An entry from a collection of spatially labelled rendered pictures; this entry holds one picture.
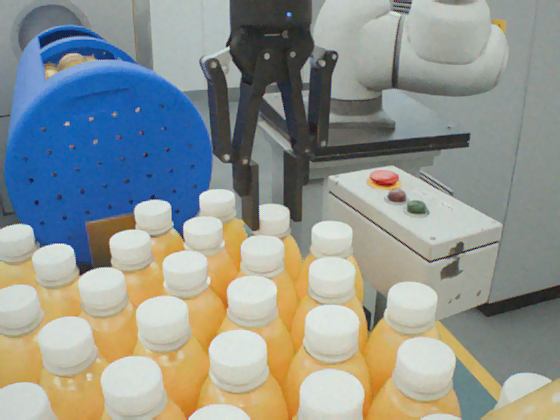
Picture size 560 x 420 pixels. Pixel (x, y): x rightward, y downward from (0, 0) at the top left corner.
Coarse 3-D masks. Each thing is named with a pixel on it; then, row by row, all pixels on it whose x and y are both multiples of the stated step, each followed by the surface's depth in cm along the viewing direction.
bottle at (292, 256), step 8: (256, 232) 55; (288, 232) 55; (288, 240) 55; (288, 248) 55; (296, 248) 56; (288, 256) 55; (296, 256) 55; (288, 264) 55; (296, 264) 55; (288, 272) 55; (296, 272) 55
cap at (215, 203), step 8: (208, 192) 59; (216, 192) 60; (224, 192) 60; (200, 200) 58; (208, 200) 57; (216, 200) 57; (224, 200) 57; (232, 200) 58; (208, 208) 57; (216, 208) 57; (224, 208) 57; (232, 208) 58; (208, 216) 58; (216, 216) 58; (224, 216) 58
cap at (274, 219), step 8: (264, 208) 56; (272, 208) 56; (280, 208) 56; (264, 216) 54; (272, 216) 54; (280, 216) 54; (288, 216) 54; (264, 224) 53; (272, 224) 53; (280, 224) 54; (288, 224) 55; (264, 232) 54; (272, 232) 54; (280, 232) 54
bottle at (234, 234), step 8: (200, 216) 59; (232, 216) 59; (224, 224) 59; (232, 224) 59; (240, 224) 60; (224, 232) 58; (232, 232) 58; (240, 232) 59; (224, 240) 58; (232, 240) 58; (240, 240) 59; (232, 248) 58; (240, 248) 59; (232, 256) 58; (240, 256) 59
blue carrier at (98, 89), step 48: (48, 48) 95; (96, 48) 99; (48, 96) 62; (96, 96) 65; (144, 96) 67; (48, 144) 64; (96, 144) 67; (144, 144) 70; (192, 144) 73; (48, 192) 66; (96, 192) 69; (144, 192) 72; (192, 192) 75; (48, 240) 69
